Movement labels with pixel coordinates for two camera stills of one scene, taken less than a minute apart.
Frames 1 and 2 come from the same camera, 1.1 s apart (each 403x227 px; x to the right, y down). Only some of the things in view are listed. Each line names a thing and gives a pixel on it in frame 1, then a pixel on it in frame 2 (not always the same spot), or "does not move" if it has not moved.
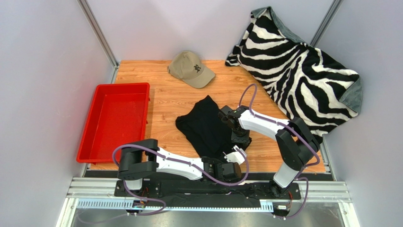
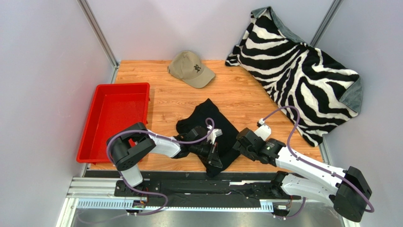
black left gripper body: (226, 163) -> (206, 149)
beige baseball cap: (188, 66) does not move
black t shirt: (209, 135) does not move
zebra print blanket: (308, 83) does not move
